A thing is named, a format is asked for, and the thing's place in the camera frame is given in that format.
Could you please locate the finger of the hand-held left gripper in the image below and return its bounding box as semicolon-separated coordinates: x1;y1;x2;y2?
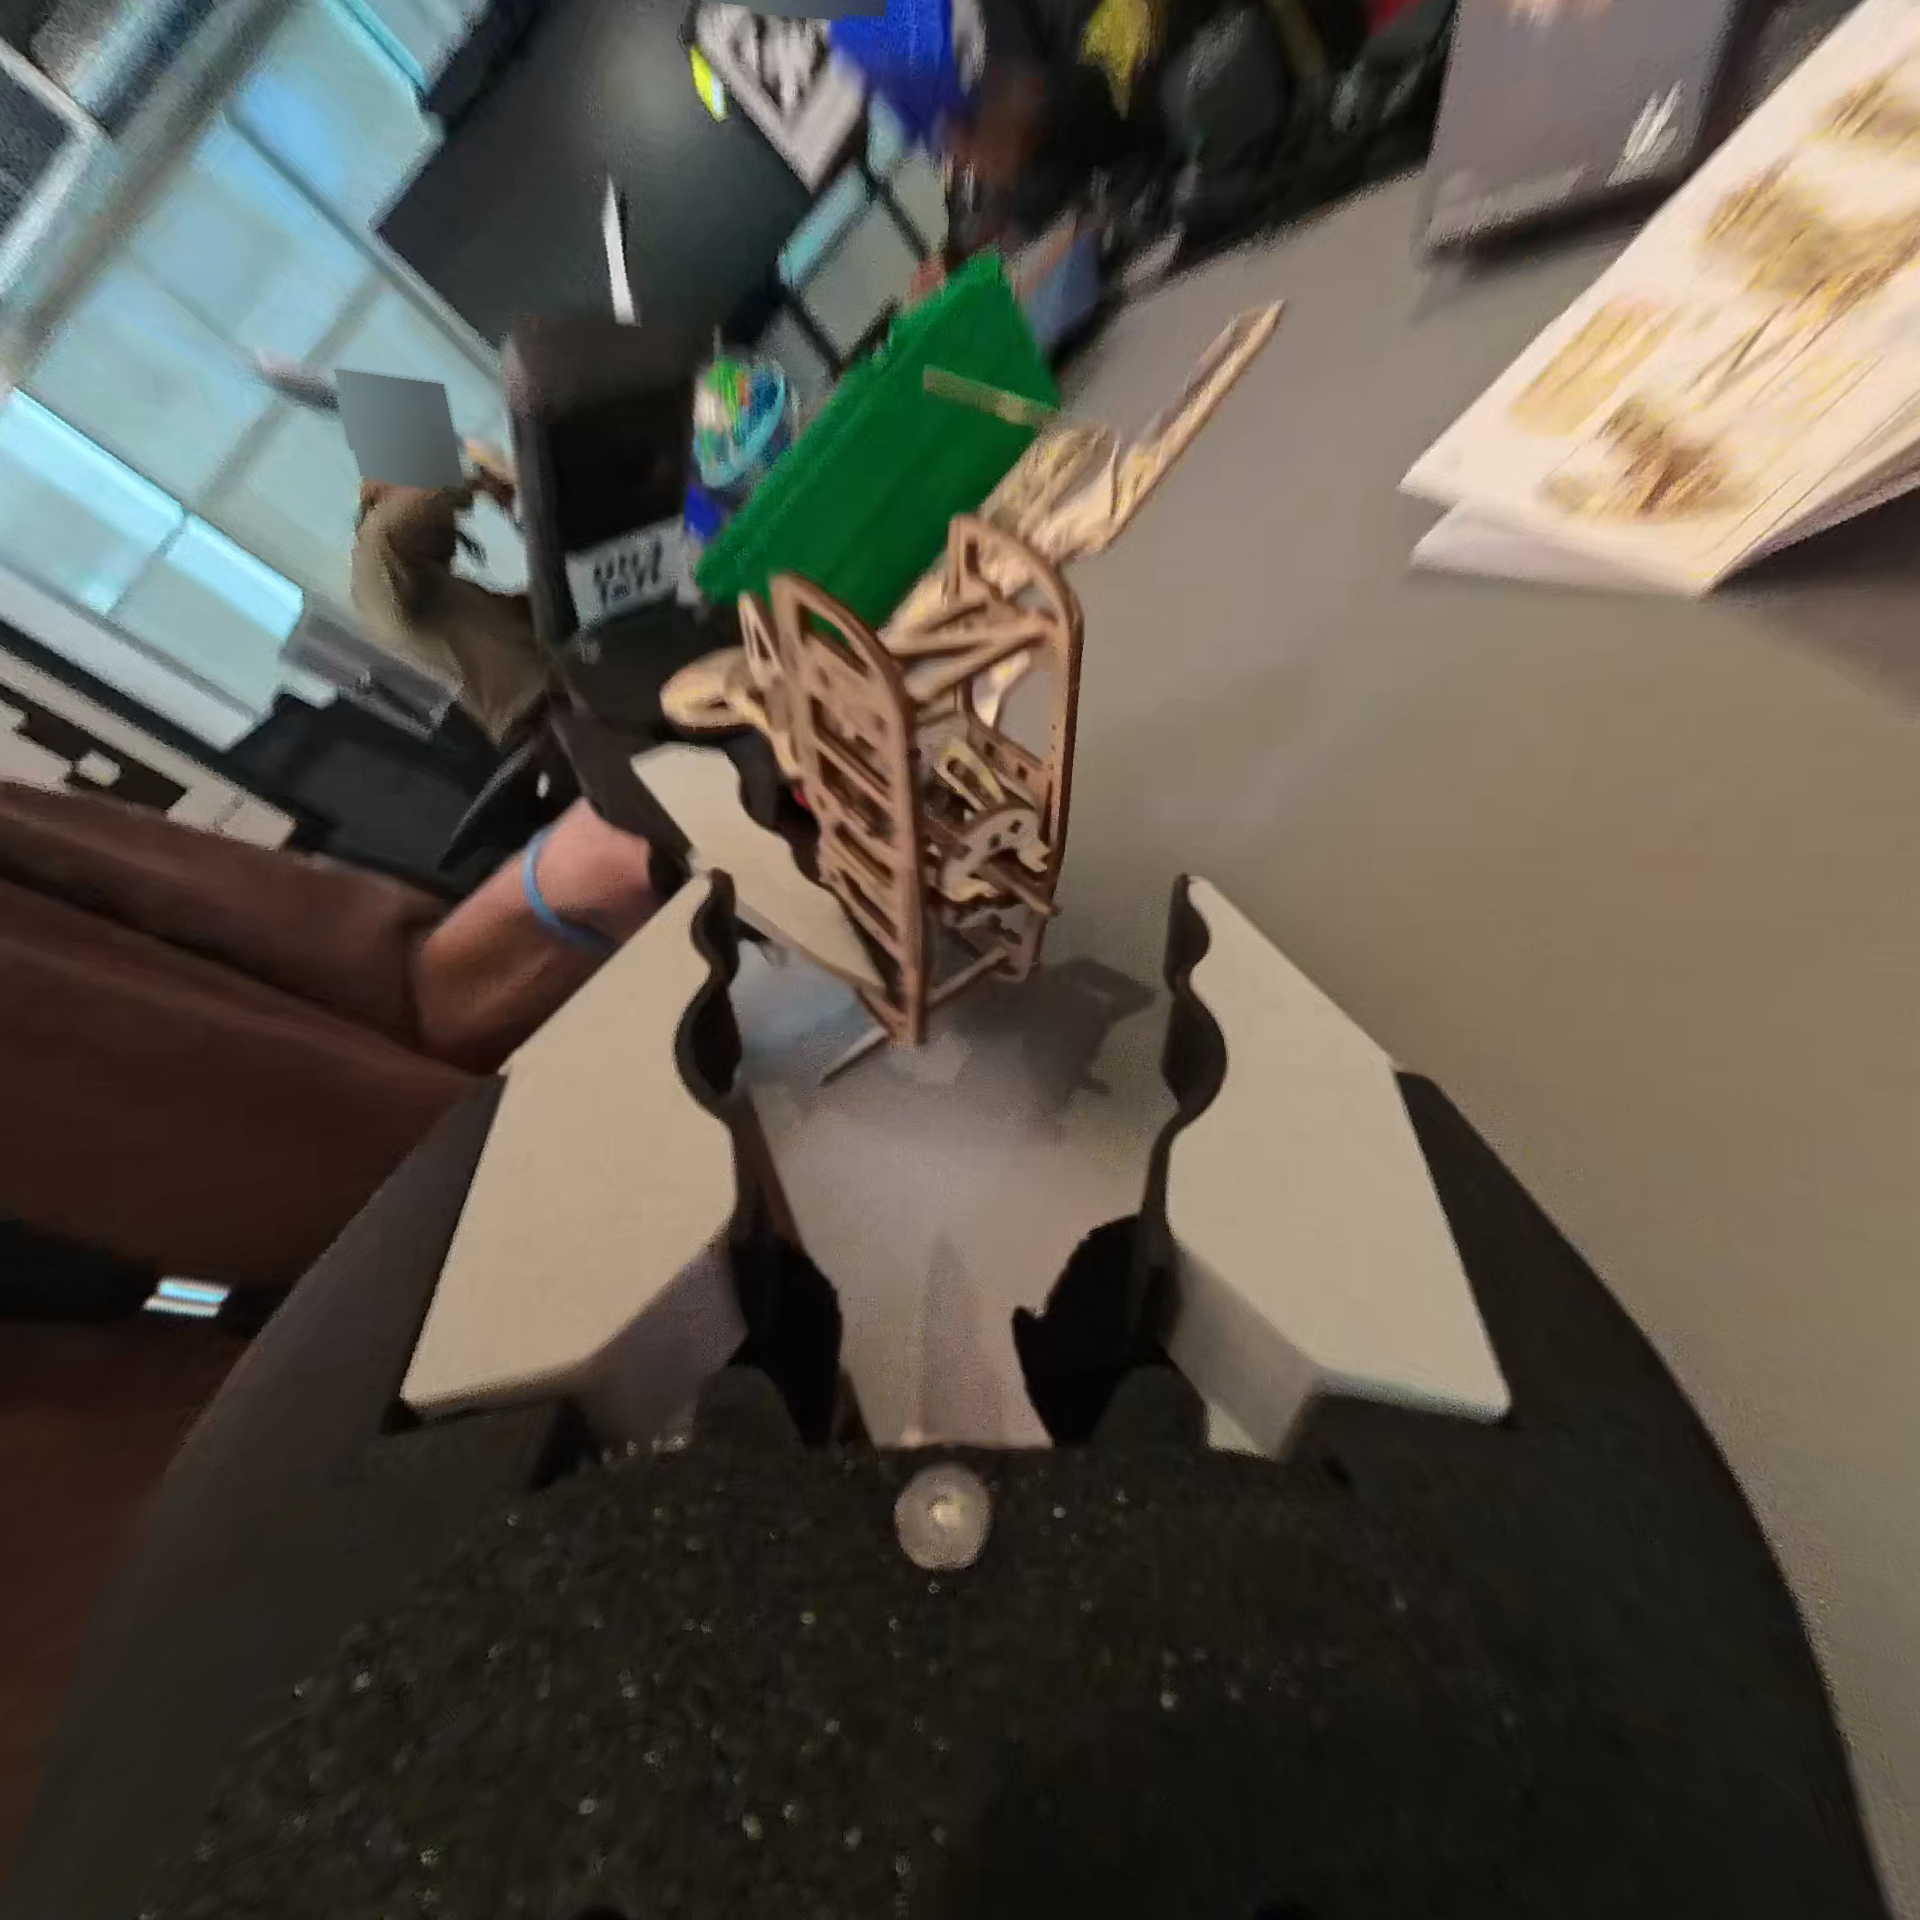
627;738;888;993

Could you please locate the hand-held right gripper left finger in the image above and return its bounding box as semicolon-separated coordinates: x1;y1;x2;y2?
400;874;755;1425

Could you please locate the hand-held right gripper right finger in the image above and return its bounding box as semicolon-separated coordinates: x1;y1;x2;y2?
1159;874;1514;1460

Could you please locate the wooden mechanical model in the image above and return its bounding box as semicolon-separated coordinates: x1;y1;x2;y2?
660;514;1088;1052

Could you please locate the person's left forearm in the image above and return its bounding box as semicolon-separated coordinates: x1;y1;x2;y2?
416;815;664;1078

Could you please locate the grey desk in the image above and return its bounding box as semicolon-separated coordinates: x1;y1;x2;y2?
743;0;1920;1863

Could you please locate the colourful round container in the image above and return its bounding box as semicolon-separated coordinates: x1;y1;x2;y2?
691;358;800;497

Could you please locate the blue wristband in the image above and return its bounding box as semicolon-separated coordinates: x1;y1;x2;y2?
518;830;620;958

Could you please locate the green plastic box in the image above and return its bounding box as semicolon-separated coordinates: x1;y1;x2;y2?
695;251;1061;619

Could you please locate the thin wooden strip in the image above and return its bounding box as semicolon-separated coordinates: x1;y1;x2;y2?
922;367;1062;425

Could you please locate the glass window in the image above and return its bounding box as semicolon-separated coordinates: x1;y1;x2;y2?
0;0;506;752

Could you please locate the wide wooden puzzle sheet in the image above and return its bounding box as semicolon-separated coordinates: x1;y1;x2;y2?
982;299;1287;570

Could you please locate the black and white framed poster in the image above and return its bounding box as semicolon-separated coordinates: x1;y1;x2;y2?
0;642;296;850

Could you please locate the printed instruction booklet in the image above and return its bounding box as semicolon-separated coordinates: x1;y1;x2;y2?
1399;0;1920;601

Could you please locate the dark cardboard box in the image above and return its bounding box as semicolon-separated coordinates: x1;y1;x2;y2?
1421;0;1759;255

